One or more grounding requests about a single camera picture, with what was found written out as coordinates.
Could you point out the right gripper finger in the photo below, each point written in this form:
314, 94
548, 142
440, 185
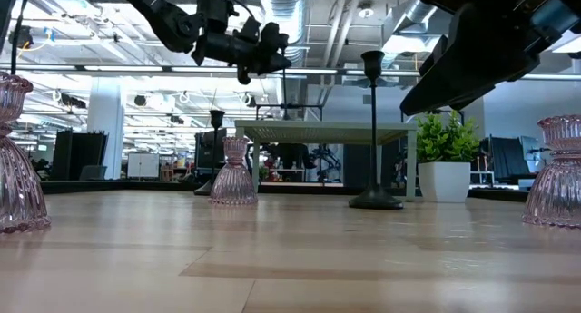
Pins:
436, 54
472, 63

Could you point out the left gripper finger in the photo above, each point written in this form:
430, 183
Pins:
277, 50

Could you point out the pink ribbed glass candle holder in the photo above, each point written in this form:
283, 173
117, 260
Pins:
233, 186
556, 190
18, 190

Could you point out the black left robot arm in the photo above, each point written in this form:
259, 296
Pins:
168, 18

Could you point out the black monitor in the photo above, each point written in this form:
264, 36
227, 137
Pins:
204, 149

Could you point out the green plant in white pot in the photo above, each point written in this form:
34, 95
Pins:
444, 181

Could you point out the white cabinet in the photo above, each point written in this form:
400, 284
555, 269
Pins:
143, 165

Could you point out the white column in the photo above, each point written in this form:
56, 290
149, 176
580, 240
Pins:
106, 136

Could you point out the black cabinet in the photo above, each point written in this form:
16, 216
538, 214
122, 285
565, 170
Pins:
77, 154

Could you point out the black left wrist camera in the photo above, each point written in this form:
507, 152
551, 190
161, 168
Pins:
252, 29

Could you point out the slanted silver ventilation duct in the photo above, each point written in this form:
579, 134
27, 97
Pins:
408, 20

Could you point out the wide silver ventilation duct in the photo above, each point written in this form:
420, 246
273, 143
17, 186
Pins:
295, 9

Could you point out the black aluminium rig frame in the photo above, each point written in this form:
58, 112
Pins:
113, 186

